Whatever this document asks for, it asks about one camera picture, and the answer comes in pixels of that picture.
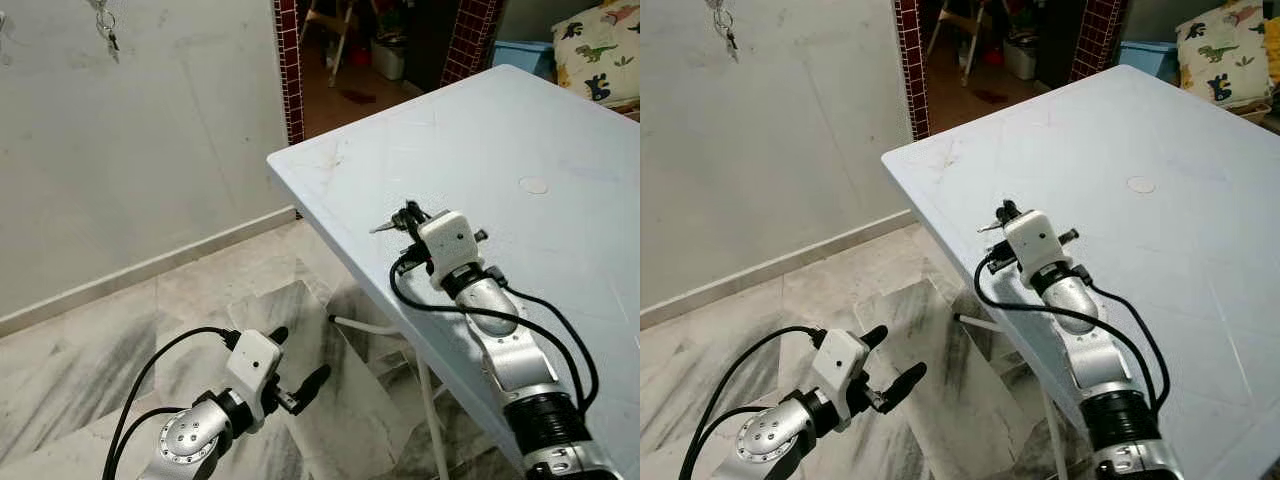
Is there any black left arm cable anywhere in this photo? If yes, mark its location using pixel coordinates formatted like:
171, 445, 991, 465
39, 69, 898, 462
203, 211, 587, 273
102, 326, 241, 480
679, 324, 827, 480

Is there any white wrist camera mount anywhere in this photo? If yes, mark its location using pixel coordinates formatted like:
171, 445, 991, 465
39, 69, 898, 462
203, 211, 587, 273
1002, 209, 1081, 288
811, 329, 870, 405
416, 211, 489, 292
224, 329, 285, 404

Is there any white plastic box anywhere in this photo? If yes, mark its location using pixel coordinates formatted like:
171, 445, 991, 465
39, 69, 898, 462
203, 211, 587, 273
370, 37, 407, 82
1002, 37, 1040, 82

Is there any dinosaur print pillow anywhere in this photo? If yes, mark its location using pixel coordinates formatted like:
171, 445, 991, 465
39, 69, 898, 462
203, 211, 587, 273
1174, 0, 1272, 112
551, 0, 641, 107

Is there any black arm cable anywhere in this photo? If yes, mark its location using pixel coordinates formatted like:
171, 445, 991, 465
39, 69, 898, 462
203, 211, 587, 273
974, 250, 1172, 413
679, 324, 827, 480
102, 326, 241, 480
388, 250, 601, 413

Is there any red tiled pillar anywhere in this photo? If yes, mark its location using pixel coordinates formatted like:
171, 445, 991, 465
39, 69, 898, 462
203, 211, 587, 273
272, 0, 306, 147
892, 0, 932, 142
439, 0, 502, 90
1067, 0, 1130, 84

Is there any blue plastic box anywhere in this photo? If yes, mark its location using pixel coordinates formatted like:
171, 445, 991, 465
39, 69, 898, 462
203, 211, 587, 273
491, 39, 558, 82
1117, 39, 1182, 82

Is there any wooden stool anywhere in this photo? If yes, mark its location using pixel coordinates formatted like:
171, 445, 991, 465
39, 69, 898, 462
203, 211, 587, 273
299, 0, 364, 87
924, 0, 992, 87

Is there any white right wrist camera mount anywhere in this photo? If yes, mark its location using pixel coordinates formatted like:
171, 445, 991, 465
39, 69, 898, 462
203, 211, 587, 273
1002, 209, 1081, 288
416, 211, 489, 292

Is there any white plastic table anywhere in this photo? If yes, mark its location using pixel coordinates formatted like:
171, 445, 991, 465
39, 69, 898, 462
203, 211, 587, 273
265, 64, 641, 480
880, 64, 1280, 480

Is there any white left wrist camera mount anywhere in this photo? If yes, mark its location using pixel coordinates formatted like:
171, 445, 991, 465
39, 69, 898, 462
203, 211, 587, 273
224, 329, 285, 404
811, 329, 870, 405

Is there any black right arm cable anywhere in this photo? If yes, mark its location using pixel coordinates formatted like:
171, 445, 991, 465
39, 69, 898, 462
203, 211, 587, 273
388, 250, 601, 413
974, 250, 1172, 413

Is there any white table leg tube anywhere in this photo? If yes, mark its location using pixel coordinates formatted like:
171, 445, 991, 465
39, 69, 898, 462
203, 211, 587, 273
329, 313, 453, 480

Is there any key bunch on large ring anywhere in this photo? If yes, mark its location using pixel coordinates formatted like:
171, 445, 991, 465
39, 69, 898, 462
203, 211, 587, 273
714, 8, 742, 64
95, 8, 123, 64

